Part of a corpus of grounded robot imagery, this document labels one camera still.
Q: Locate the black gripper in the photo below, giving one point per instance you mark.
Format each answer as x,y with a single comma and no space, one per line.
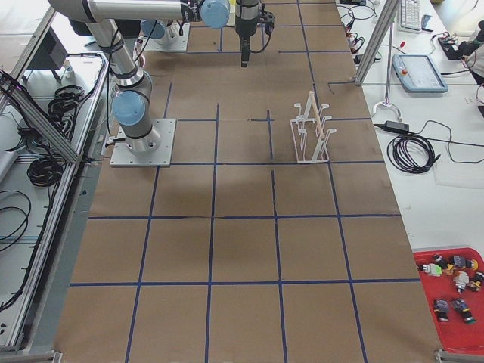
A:
245,23

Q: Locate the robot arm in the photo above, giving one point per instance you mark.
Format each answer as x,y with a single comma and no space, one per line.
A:
131,105
160,31

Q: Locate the white headset stand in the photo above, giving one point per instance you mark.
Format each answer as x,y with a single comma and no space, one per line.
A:
384,105

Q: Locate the white keyboard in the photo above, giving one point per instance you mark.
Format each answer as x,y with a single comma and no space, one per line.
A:
409,16

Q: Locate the black power adapter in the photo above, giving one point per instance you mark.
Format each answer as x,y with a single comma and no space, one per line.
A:
393,127

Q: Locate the blue teach pendant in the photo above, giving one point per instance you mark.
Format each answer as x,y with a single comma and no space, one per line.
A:
418,74

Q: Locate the red parts tray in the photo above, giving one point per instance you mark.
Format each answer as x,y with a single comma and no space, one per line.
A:
453,283

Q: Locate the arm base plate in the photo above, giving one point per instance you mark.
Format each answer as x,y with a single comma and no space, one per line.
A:
153,150
179,45

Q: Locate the white wire cup rack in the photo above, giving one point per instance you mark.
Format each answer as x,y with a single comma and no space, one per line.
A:
309,132

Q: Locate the aluminium frame post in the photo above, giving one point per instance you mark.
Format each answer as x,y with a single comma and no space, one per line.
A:
386,18

